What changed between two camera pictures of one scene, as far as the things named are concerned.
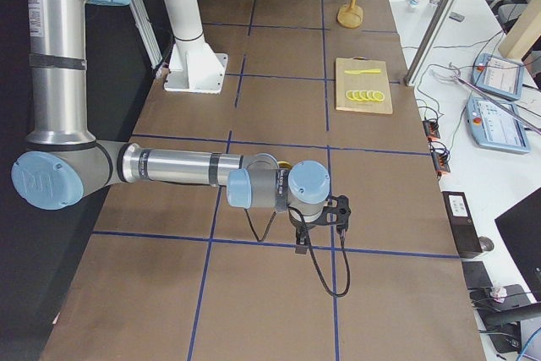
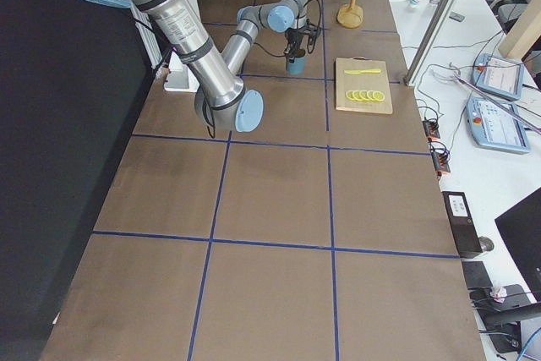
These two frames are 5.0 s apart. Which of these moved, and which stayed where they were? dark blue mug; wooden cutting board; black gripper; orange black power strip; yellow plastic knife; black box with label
Moved: black gripper; dark blue mug
Stayed: black box with label; yellow plastic knife; wooden cutting board; orange black power strip
